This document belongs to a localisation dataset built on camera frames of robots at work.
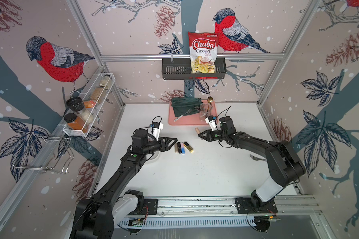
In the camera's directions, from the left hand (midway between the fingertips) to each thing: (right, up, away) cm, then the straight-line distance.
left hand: (176, 138), depth 77 cm
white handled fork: (+7, +14, +38) cm, 41 cm away
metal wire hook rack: (-47, -3, -22) cm, 52 cm away
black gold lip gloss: (+13, +2, +13) cm, 18 cm away
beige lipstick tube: (-1, -9, +18) cm, 21 cm away
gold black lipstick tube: (+7, -9, +18) cm, 21 cm away
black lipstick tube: (+1, -9, +18) cm, 20 cm away
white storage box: (-13, -12, +8) cm, 20 cm away
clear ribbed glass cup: (+20, +15, +30) cm, 40 cm away
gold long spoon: (+23, +23, +29) cm, 44 cm away
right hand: (+14, 0, +13) cm, 19 cm away
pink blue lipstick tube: (+3, -9, +18) cm, 21 cm away
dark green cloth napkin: (+2, +20, +42) cm, 47 cm away
